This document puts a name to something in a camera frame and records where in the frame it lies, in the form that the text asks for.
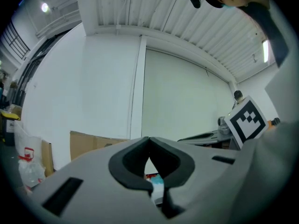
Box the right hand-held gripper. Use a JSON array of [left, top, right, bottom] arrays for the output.
[[217, 96, 269, 150]]

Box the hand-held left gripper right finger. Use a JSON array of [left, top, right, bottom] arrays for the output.
[[149, 136, 242, 224]]

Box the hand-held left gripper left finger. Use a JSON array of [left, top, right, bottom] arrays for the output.
[[30, 136, 168, 224]]

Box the grey table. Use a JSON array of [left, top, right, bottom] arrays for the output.
[[177, 129, 232, 149]]

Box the large brown cardboard box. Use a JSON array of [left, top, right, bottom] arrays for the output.
[[70, 130, 128, 161]]

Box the flat brown cardboard sheet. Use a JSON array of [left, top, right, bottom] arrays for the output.
[[41, 139, 55, 177]]

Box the white plastic bag red print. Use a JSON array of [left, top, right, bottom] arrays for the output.
[[14, 121, 47, 189]]

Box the tube ceiling light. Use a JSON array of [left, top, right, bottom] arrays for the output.
[[262, 39, 269, 64]]

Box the bin with yellow lid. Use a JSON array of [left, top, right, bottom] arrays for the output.
[[0, 110, 21, 147]]

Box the black metal railing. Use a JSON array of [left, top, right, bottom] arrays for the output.
[[0, 20, 31, 60]]

